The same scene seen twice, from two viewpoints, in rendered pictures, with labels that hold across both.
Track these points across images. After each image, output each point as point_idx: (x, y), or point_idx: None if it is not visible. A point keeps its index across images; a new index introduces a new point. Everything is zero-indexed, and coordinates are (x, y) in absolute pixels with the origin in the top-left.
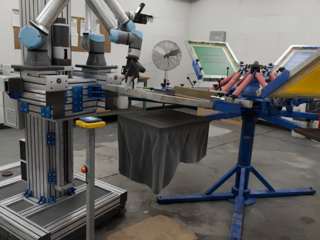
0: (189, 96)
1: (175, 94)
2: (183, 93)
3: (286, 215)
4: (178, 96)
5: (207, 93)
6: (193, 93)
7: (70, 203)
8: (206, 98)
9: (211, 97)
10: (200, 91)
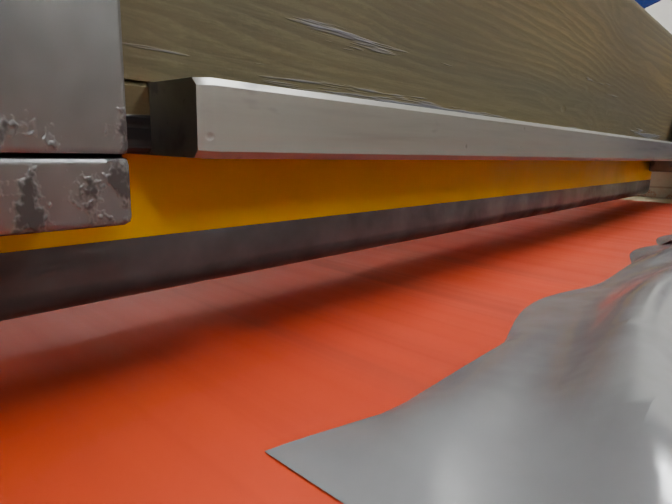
0: (597, 134)
1: (236, 84)
2: (447, 58)
3: None
4: (269, 172)
5: (662, 60)
6: (583, 49)
7: None
8: (654, 128)
9: (669, 111)
10: (637, 21)
